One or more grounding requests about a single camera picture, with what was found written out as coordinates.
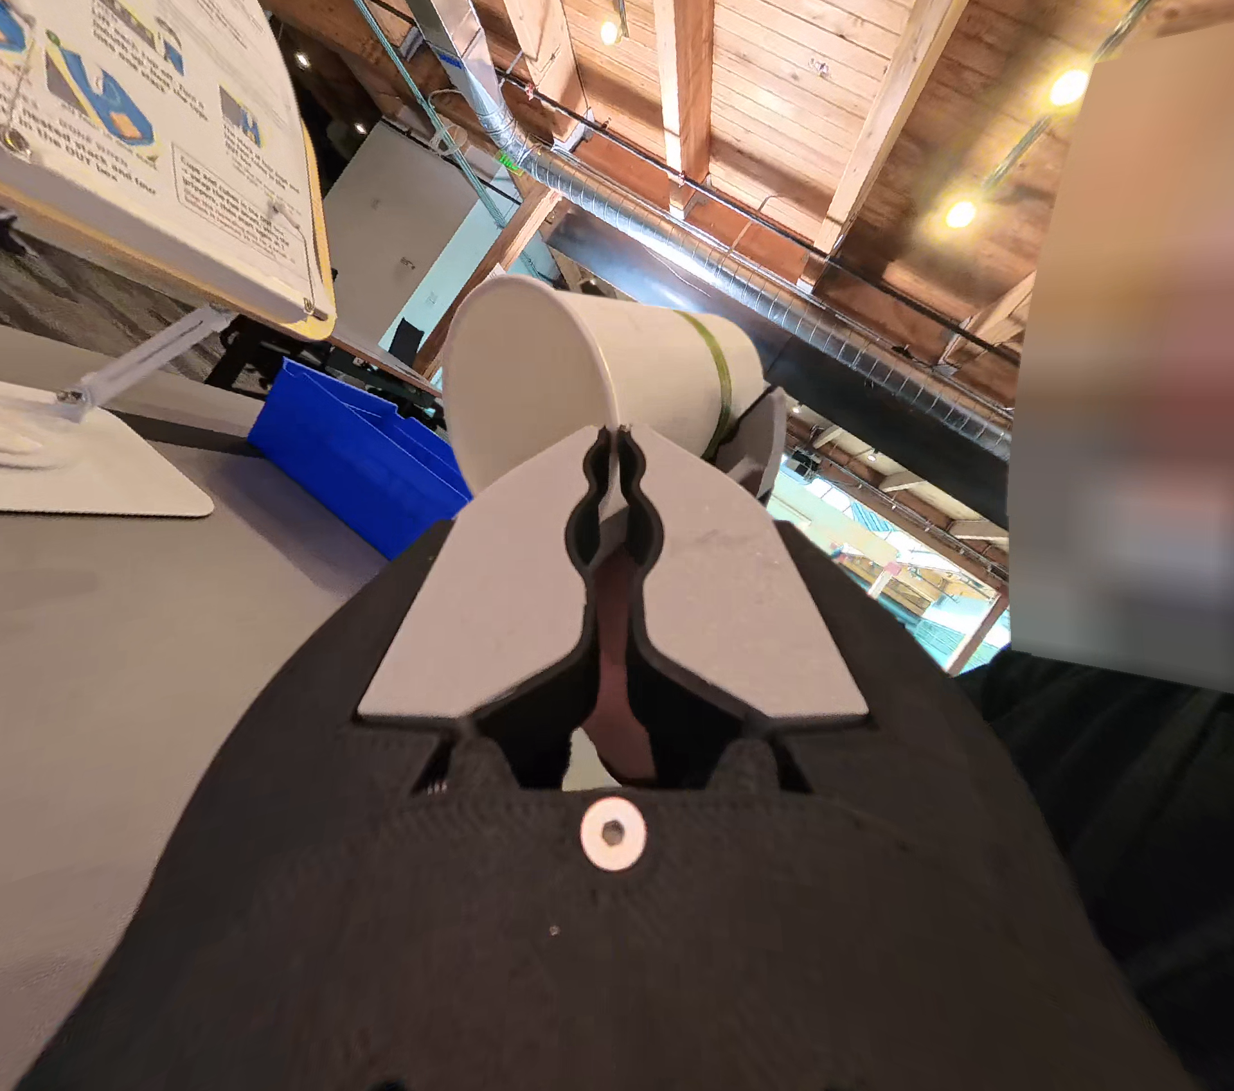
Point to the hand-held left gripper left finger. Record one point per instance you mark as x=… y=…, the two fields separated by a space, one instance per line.
x=482 y=599

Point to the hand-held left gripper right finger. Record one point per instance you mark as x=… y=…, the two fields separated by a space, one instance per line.
x=742 y=618

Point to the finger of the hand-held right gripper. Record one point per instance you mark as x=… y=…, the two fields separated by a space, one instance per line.
x=761 y=436

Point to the blue plastic bin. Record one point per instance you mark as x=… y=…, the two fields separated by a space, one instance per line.
x=337 y=455

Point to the white paper cup green band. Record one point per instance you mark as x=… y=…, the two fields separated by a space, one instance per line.
x=540 y=368

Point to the grey desk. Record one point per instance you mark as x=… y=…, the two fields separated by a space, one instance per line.
x=116 y=676

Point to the person's right hand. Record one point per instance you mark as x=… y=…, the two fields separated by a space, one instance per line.
x=618 y=657

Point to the ceiling spot lamp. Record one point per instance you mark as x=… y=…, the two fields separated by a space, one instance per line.
x=1068 y=86
x=960 y=214
x=609 y=31

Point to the white board stand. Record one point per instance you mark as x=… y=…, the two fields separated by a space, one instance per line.
x=96 y=464

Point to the white printed instruction board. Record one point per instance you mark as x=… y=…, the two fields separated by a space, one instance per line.
x=144 y=50

